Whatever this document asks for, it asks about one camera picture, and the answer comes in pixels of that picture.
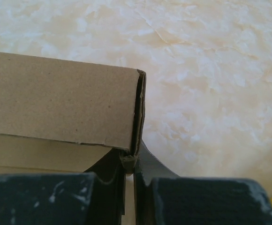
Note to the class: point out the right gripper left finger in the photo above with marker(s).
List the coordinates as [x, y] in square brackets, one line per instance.
[94, 197]

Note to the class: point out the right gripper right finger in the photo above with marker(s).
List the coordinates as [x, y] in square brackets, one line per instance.
[165, 198]

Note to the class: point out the brown cardboard box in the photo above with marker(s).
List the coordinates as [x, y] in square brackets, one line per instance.
[63, 116]

